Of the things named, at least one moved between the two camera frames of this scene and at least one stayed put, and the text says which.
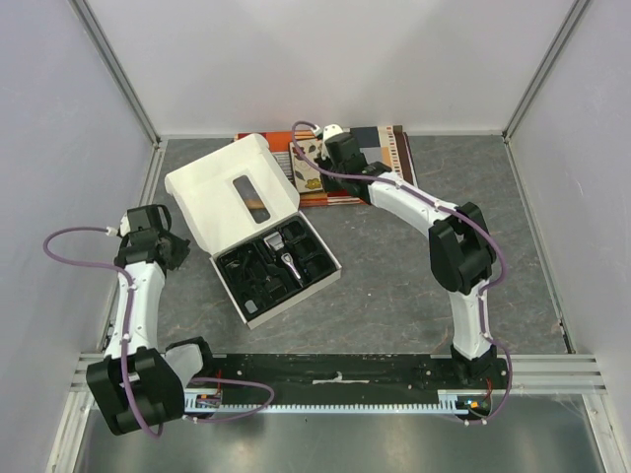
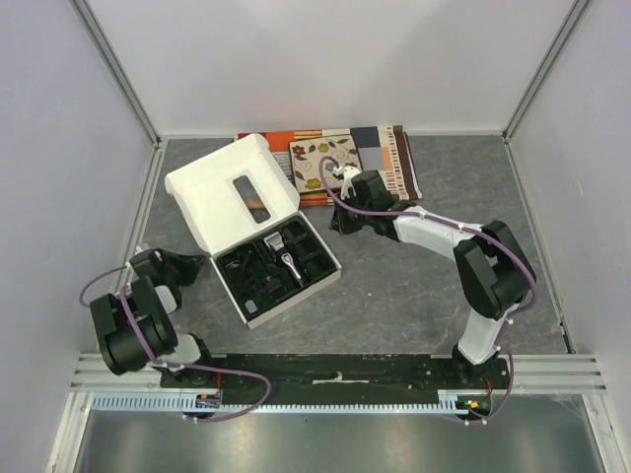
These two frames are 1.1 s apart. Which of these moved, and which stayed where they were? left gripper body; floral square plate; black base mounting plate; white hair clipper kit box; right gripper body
Moved: right gripper body; left gripper body
Stayed: floral square plate; black base mounting plate; white hair clipper kit box
